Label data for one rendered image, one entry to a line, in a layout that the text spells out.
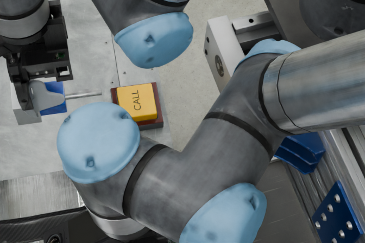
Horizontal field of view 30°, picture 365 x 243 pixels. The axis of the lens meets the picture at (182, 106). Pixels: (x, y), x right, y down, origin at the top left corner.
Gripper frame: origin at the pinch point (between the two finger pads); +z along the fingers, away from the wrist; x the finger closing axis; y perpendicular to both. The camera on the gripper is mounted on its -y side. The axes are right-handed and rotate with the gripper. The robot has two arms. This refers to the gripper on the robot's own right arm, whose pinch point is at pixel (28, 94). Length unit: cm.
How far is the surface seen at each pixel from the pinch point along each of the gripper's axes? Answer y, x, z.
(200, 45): 45, 63, 95
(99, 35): 11.9, 18.7, 15.1
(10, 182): -4.5, -10.6, 6.7
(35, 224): -1.6, -17.6, 7.1
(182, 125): 34, 36, 95
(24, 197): -2.7, -13.3, 6.7
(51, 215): 0.9, -16.8, 6.6
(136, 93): 16.5, 3.8, 11.4
